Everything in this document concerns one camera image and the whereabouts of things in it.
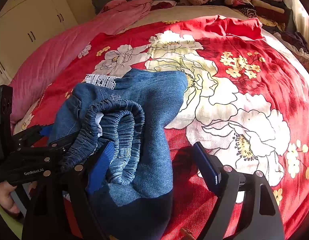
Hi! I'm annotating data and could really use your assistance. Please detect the blue denim pants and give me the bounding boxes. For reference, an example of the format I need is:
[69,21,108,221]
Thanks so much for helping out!
[49,68,188,239]

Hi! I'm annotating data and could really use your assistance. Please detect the left hand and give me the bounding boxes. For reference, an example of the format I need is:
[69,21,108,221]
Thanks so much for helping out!
[0,181,20,215]

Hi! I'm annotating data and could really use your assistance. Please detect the cream wardrobe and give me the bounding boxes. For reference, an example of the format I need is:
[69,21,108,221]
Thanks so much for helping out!
[0,0,77,85]

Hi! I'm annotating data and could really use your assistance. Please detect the red floral bedsheet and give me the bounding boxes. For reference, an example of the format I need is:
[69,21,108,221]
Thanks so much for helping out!
[14,16,309,239]

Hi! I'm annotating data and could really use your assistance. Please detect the pink blanket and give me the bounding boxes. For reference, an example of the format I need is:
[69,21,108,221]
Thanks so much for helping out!
[10,0,153,125]

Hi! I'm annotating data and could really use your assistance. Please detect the cream curtain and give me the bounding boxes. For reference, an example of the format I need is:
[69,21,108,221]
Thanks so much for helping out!
[283,0,309,49]

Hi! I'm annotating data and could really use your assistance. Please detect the stack of folded clothes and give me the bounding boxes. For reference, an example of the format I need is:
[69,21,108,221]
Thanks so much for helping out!
[217,0,309,55]

